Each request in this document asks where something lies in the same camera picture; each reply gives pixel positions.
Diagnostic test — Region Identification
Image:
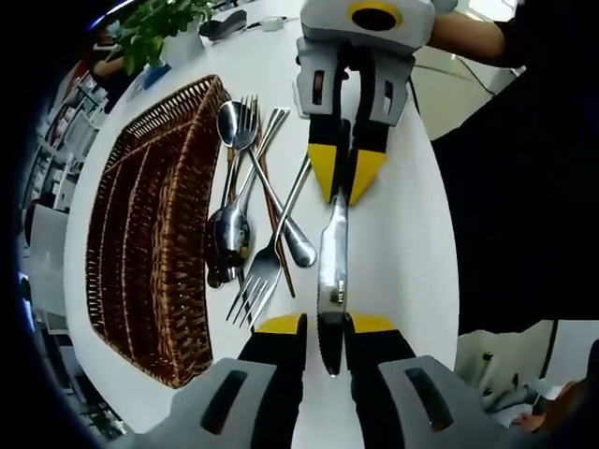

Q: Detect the white device with cable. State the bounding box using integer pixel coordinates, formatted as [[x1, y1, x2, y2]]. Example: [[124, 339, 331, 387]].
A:
[[245, 15, 287, 33]]

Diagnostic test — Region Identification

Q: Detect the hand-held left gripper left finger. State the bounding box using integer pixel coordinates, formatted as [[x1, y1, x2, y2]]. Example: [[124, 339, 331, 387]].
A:
[[119, 311, 310, 449]]

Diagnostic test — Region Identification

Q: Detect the green potted plant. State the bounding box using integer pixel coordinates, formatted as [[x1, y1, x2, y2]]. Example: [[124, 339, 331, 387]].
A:
[[107, 0, 214, 76]]

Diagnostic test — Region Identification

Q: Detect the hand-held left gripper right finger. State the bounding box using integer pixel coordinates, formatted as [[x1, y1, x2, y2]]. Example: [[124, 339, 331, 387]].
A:
[[345, 311, 521, 449]]

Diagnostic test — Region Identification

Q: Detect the white storage shelf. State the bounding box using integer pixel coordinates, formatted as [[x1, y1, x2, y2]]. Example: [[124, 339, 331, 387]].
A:
[[27, 74, 110, 197]]

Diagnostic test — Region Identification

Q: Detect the brown wicker storage tray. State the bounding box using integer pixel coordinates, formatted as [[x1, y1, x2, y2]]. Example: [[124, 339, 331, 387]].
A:
[[83, 73, 233, 390]]

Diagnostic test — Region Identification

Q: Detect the steel spoon squared handle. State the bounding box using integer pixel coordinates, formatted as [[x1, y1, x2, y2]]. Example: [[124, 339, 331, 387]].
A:
[[204, 107, 291, 268]]

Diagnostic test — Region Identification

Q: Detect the steel fork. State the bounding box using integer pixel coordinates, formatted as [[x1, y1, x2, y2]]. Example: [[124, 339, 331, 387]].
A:
[[226, 152, 314, 328], [233, 94, 318, 268]]

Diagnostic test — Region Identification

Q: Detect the dark grey pouch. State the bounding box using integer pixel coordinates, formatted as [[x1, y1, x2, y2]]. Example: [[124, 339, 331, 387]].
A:
[[198, 8, 248, 42]]

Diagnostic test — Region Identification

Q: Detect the steel spoon rounded handle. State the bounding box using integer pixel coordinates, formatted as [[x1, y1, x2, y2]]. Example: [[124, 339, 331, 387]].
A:
[[207, 99, 245, 289]]

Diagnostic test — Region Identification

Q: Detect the operator person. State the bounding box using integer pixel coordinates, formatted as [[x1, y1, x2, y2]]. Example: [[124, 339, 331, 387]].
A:
[[429, 65, 599, 331]]

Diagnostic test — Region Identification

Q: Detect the steel table knife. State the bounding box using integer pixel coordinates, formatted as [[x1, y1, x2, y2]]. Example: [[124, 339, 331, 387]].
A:
[[316, 119, 353, 378]]

